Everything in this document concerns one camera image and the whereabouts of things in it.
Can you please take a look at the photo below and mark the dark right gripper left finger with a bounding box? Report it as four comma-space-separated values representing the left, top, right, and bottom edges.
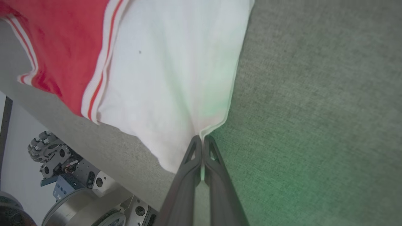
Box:
154, 135, 203, 226

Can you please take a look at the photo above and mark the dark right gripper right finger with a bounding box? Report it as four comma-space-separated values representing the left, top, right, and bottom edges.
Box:
203, 135, 250, 226

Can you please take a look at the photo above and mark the red and white garment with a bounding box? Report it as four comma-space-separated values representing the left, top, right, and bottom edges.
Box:
0, 0, 255, 174

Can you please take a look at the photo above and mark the grey-green fabric sofa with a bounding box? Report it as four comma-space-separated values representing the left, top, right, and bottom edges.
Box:
0, 0, 402, 226

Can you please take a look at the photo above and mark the dark wall strip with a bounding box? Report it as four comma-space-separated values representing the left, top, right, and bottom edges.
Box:
0, 97, 13, 182

